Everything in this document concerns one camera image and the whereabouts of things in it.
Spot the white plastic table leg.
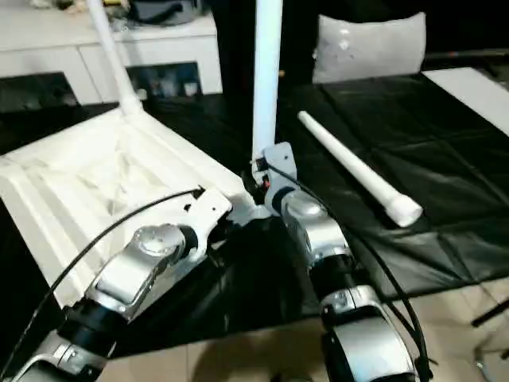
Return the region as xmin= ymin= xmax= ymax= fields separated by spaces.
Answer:
xmin=86 ymin=0 xmax=145 ymax=117
xmin=252 ymin=0 xmax=284 ymax=161
xmin=297 ymin=110 xmax=424 ymax=228

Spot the white plastic table top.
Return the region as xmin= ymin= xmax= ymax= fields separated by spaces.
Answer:
xmin=0 ymin=107 xmax=272 ymax=310

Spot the black cabinet with gold label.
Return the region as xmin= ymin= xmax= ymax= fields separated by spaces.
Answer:
xmin=212 ymin=0 xmax=320 ymax=96

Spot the black work mat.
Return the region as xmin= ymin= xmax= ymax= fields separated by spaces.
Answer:
xmin=0 ymin=73 xmax=509 ymax=355

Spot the white sideboard with glass doors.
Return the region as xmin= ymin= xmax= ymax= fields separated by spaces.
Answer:
xmin=0 ymin=0 xmax=223 ymax=107

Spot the grey cushion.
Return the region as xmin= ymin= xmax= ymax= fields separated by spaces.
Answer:
xmin=312 ymin=11 xmax=427 ymax=84

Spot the round grey appliance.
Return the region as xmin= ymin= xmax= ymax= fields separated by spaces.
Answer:
xmin=130 ymin=0 xmax=216 ymax=24

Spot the black metal rod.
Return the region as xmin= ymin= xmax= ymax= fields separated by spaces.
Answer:
xmin=471 ymin=300 xmax=509 ymax=328

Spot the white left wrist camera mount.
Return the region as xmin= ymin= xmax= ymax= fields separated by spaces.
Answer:
xmin=181 ymin=185 xmax=235 ymax=256

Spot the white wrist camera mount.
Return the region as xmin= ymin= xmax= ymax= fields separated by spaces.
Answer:
xmin=250 ymin=141 xmax=300 ymax=216
xmin=181 ymin=185 xmax=235 ymax=256

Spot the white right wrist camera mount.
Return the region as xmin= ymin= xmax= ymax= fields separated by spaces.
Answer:
xmin=250 ymin=141 xmax=300 ymax=216

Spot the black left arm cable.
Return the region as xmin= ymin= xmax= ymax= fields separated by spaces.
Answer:
xmin=0 ymin=185 xmax=207 ymax=382

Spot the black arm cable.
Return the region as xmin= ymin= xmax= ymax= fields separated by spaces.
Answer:
xmin=269 ymin=164 xmax=435 ymax=382
xmin=0 ymin=185 xmax=207 ymax=382

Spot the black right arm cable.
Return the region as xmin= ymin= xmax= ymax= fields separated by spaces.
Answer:
xmin=269 ymin=164 xmax=435 ymax=382

